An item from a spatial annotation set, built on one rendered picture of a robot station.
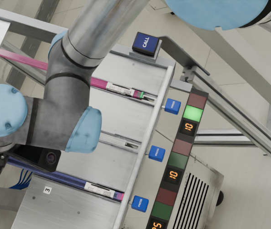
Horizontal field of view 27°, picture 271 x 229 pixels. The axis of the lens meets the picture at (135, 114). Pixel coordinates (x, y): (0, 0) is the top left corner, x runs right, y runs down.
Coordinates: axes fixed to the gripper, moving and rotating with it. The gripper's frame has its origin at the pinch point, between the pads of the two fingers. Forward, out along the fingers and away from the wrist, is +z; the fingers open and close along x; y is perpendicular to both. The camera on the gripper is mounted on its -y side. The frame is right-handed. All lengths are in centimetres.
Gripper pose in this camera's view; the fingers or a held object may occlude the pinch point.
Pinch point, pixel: (5, 159)
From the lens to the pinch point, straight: 119.1
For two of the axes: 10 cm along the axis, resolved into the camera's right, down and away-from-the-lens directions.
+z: -2.5, 2.7, 9.3
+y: -9.2, -3.8, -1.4
